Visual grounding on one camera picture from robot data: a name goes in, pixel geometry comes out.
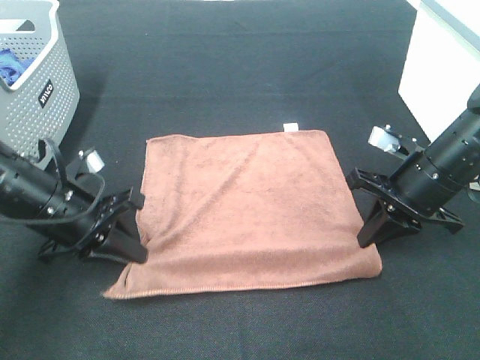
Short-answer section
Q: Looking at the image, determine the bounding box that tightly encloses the grey perforated laundry basket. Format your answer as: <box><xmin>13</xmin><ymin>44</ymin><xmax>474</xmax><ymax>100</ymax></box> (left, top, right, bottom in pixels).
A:
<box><xmin>1</xmin><ymin>1</ymin><xmax>80</xmax><ymax>169</ymax></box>

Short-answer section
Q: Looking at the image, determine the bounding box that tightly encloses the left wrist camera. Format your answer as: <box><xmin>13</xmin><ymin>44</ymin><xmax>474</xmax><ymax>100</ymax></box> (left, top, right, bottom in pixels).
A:
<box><xmin>79</xmin><ymin>148</ymin><xmax>105</xmax><ymax>173</ymax></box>

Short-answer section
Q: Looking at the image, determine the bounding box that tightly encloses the brown microfiber towel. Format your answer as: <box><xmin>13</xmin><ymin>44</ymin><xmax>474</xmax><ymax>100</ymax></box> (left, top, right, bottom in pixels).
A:
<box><xmin>105</xmin><ymin>130</ymin><xmax>383</xmax><ymax>299</ymax></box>

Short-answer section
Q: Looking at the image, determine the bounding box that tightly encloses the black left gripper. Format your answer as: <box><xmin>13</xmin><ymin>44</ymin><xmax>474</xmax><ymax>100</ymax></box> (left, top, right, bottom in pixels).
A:
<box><xmin>25</xmin><ymin>164</ymin><xmax>148</xmax><ymax>264</ymax></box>

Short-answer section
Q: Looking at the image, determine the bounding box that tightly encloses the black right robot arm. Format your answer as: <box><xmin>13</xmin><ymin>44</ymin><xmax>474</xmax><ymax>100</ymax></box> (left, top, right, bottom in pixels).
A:
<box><xmin>346</xmin><ymin>89</ymin><xmax>479</xmax><ymax>248</ymax></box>

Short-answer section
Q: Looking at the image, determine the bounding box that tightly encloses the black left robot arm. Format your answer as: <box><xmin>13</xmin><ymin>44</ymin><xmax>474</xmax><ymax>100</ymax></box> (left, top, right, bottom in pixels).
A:
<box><xmin>1</xmin><ymin>139</ymin><xmax>148</xmax><ymax>263</ymax></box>

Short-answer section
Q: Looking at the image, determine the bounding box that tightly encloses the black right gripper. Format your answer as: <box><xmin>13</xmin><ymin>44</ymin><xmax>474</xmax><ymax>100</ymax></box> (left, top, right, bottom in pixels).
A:
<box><xmin>346</xmin><ymin>135</ymin><xmax>464</xmax><ymax>248</ymax></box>

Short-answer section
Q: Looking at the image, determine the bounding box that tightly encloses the white plastic bin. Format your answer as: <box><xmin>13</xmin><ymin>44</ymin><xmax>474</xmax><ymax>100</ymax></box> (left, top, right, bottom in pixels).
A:
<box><xmin>398</xmin><ymin>1</ymin><xmax>479</xmax><ymax>141</ymax></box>

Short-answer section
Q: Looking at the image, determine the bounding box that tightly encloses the blue cloth in basket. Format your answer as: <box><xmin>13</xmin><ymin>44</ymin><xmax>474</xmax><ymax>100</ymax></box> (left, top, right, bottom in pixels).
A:
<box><xmin>1</xmin><ymin>49</ymin><xmax>34</xmax><ymax>86</ymax></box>

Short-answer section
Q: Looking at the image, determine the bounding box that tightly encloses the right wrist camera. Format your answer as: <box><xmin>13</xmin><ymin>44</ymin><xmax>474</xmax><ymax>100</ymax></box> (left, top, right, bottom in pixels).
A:
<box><xmin>367</xmin><ymin>124</ymin><xmax>401</xmax><ymax>153</ymax></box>

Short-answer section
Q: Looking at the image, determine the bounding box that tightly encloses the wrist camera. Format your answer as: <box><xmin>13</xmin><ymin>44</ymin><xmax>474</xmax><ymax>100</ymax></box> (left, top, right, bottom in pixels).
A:
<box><xmin>79</xmin><ymin>148</ymin><xmax>105</xmax><ymax>173</ymax></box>
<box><xmin>367</xmin><ymin>124</ymin><xmax>401</xmax><ymax>153</ymax></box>

